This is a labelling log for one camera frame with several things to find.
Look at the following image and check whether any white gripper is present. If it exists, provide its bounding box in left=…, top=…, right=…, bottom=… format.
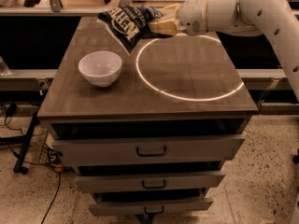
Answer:
left=149, top=0, right=208, bottom=36

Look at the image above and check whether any black floor cable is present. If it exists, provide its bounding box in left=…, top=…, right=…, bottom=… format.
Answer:
left=0, top=105, right=62, bottom=224

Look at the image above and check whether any wire basket with items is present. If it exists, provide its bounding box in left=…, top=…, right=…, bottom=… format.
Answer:
left=38, top=133, right=64, bottom=173

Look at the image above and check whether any drawer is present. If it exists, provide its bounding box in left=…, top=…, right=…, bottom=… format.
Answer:
left=89, top=198, right=213, bottom=217
left=75, top=171, right=224, bottom=193
left=52, top=134, right=245, bottom=166

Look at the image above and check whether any blue chip bag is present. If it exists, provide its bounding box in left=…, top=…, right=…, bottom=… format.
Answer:
left=97, top=6, right=164, bottom=54

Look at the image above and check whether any middle drawer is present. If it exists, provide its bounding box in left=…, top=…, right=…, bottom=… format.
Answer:
left=75, top=171, right=224, bottom=193

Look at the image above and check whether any bottom drawer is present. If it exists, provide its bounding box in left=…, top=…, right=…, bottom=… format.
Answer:
left=89, top=198, right=213, bottom=217

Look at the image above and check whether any black stand leg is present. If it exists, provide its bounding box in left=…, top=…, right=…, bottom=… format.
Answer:
left=13, top=112, right=37, bottom=174

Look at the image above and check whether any top drawer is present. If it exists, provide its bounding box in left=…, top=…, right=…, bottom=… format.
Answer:
left=52, top=134, right=245, bottom=166

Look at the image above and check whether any grey drawer cabinet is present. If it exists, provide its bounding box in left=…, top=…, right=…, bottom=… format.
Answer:
left=36, top=14, right=258, bottom=224

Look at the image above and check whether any white bowl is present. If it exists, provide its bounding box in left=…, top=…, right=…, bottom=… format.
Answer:
left=78, top=51, right=122, bottom=87

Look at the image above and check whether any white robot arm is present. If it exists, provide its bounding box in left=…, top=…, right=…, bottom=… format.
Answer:
left=149, top=0, right=299, bottom=99

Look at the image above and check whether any metal railing frame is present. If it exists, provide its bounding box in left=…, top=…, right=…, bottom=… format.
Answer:
left=0, top=0, right=299, bottom=18

